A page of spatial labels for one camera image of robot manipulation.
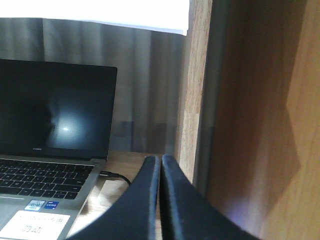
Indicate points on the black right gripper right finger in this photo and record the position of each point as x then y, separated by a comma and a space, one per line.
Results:
186, 215

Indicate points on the white paper sheet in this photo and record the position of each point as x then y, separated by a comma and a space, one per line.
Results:
166, 16

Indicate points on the grey open laptop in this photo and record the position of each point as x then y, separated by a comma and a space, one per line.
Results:
55, 127

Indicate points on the white label right sticker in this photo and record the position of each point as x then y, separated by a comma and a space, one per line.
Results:
30, 225

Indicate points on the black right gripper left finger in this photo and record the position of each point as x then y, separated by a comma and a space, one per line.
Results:
133, 215

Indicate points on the grey curtain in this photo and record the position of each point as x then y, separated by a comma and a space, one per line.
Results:
149, 64

